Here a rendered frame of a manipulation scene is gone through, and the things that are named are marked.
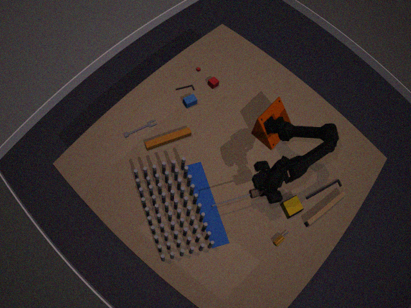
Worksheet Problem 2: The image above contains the blue flat strip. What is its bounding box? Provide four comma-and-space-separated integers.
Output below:
187, 162, 230, 248

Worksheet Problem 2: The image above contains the grey two-pronged fork tool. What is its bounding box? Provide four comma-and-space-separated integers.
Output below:
124, 119, 157, 138

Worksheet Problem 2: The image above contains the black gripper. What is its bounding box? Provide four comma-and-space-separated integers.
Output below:
254, 161, 283, 203

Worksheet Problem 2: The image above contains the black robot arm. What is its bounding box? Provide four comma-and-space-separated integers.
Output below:
252, 116, 339, 192

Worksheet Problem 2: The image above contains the orange flat bar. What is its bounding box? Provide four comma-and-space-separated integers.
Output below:
144, 127, 191, 151

